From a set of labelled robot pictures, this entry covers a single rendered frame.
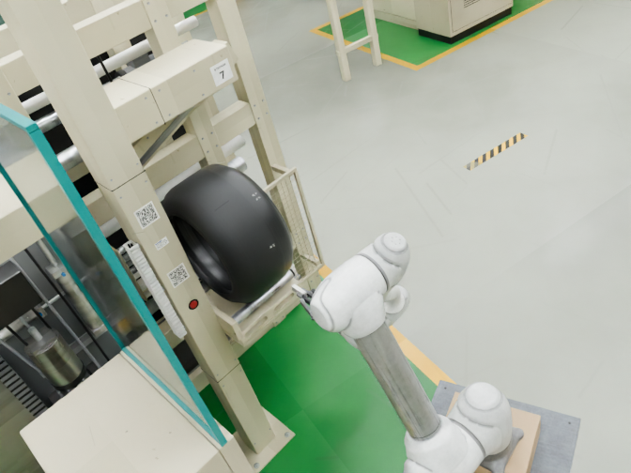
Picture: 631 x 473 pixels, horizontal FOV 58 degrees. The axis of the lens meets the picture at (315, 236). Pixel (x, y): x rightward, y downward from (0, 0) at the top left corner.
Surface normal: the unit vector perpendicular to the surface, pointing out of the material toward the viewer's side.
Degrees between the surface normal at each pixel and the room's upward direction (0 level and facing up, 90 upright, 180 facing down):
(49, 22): 90
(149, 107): 90
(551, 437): 0
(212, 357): 90
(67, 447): 0
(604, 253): 0
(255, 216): 55
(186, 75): 90
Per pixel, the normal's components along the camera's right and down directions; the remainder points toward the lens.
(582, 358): -0.22, -0.75
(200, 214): -0.40, -0.02
